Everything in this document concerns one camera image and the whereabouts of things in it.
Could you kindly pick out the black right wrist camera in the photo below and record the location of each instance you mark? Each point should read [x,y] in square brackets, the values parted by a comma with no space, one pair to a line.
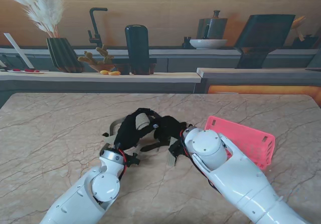
[176,148]

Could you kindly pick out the dark ribbed vase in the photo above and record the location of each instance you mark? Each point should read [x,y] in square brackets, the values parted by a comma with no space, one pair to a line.
[62,55]

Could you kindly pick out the pink plastic storage basket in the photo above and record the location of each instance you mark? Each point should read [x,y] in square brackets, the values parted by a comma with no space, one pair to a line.
[250,136]

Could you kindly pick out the grey kitchen counter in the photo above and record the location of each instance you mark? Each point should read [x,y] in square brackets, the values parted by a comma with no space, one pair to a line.
[100,83]

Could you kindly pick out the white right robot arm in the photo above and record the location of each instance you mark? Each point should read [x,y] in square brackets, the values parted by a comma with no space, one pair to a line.
[235,176]

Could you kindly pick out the white leaning board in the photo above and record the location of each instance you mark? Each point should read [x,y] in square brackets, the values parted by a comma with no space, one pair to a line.
[18,50]

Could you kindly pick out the white ceramic bowl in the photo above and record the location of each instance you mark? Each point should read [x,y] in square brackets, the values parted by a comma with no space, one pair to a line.
[208,44]

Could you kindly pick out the black kitchen faucet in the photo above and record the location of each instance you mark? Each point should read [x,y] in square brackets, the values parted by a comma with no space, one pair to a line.
[93,23]

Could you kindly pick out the dark blue rounded container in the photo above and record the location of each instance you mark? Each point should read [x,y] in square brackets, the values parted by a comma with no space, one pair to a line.
[137,48]

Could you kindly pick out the small black holder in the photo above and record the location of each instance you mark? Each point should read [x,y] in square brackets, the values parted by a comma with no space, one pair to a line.
[186,43]

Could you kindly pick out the orange fruit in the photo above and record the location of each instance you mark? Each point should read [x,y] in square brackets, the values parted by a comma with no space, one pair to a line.
[114,73]

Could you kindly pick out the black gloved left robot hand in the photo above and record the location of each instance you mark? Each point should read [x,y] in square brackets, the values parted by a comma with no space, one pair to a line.
[128,133]

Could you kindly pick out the yellow kitchen utensil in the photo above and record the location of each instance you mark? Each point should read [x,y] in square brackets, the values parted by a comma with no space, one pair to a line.
[298,23]

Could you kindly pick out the grey lidded jar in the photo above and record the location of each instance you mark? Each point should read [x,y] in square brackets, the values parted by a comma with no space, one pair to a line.
[213,28]

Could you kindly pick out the beige woven belt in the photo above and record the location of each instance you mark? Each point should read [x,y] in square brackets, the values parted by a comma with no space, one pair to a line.
[171,158]
[143,121]

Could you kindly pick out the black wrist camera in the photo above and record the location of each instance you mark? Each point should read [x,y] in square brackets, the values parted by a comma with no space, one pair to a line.
[176,148]
[133,160]

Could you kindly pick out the white pampas grass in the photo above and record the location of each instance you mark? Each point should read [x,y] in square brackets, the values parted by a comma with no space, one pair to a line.
[42,15]

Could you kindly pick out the plate with red slices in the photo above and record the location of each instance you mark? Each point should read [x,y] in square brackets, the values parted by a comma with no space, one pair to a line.
[30,70]

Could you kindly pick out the yellow and tan toy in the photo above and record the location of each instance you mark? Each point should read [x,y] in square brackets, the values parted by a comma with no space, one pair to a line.
[104,71]

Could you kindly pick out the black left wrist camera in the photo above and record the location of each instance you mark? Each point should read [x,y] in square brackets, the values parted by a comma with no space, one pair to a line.
[133,160]

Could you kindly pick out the dark brown woven belt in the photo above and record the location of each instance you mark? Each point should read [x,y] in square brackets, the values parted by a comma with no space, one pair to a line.
[150,147]

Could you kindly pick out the dark angled range hood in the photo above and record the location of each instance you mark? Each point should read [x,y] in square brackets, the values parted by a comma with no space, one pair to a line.
[263,33]

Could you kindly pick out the yellow brown cactus plant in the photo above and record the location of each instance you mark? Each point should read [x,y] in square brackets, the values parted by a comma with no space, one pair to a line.
[87,58]

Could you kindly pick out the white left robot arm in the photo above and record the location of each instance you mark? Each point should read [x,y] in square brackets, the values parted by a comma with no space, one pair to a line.
[80,199]

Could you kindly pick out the dark utensil holder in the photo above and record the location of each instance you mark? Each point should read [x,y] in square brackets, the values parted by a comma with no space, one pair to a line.
[306,43]

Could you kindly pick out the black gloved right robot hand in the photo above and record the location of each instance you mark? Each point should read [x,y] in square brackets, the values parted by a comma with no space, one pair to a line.
[168,128]

